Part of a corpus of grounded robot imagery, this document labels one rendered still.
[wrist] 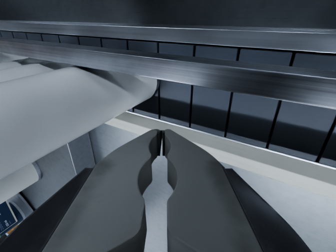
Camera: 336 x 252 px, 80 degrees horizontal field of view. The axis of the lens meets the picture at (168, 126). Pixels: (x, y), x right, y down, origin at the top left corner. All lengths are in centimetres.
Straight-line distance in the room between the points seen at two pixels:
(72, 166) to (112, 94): 31
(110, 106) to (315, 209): 26
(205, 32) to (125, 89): 8
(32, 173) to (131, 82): 46
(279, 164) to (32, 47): 21
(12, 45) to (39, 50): 4
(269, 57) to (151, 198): 33
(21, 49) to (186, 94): 15
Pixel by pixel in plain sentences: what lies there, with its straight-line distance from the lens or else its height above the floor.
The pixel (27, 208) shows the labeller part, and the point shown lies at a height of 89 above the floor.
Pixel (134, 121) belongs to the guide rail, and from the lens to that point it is 21.
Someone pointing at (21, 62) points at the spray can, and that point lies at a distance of 27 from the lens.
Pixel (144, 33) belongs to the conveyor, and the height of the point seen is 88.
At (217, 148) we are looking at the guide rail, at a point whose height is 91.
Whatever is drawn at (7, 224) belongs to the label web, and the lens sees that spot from 98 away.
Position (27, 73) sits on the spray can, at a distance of 21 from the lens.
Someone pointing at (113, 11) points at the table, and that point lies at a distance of 31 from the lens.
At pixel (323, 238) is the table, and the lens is 34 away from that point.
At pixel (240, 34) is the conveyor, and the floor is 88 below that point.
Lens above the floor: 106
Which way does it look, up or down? 49 degrees down
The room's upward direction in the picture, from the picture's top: 130 degrees counter-clockwise
